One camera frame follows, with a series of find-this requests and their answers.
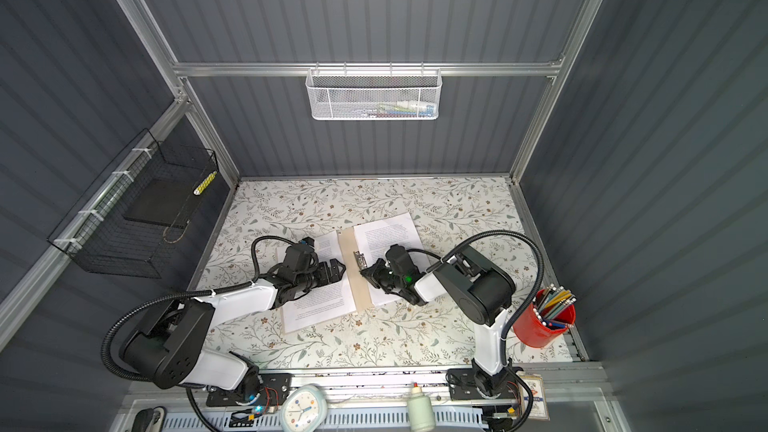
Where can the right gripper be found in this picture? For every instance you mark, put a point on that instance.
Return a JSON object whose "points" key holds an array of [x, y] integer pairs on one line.
{"points": [[377, 276]]}

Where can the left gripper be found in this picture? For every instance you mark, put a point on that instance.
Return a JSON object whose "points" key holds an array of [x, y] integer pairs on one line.
{"points": [[325, 279]]}

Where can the beige paper folder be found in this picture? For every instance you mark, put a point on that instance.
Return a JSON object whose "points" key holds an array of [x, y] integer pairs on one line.
{"points": [[358, 284]]}

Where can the printed paper sheet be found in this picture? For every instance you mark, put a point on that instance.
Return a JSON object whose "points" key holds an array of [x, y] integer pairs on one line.
{"points": [[326, 302], [374, 240]]}

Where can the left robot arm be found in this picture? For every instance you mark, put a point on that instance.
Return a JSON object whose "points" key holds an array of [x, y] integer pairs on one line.
{"points": [[162, 341]]}

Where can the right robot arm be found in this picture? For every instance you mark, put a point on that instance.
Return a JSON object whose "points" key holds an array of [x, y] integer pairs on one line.
{"points": [[481, 290]]}

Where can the metal folder clip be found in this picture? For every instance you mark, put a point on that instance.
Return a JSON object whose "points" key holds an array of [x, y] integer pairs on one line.
{"points": [[360, 260]]}

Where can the floral table mat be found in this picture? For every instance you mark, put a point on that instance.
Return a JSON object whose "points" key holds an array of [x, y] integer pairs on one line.
{"points": [[264, 215]]}

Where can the yellow marker in basket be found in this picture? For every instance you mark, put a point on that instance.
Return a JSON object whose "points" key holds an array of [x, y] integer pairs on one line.
{"points": [[205, 183]]}

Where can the white alarm clock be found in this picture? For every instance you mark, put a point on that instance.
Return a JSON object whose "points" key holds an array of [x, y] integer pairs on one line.
{"points": [[304, 410]]}

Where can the white glue bottle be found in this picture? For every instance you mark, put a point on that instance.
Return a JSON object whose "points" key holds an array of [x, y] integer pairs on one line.
{"points": [[420, 411]]}

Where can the red pen cup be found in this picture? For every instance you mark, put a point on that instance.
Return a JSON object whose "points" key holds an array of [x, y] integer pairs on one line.
{"points": [[550, 315]]}

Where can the black stapler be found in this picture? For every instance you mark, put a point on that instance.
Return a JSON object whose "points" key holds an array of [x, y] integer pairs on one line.
{"points": [[149, 420]]}

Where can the black wire basket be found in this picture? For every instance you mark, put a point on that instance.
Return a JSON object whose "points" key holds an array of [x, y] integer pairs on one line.
{"points": [[135, 222]]}

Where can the white wire basket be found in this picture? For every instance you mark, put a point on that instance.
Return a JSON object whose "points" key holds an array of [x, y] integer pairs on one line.
{"points": [[392, 95]]}

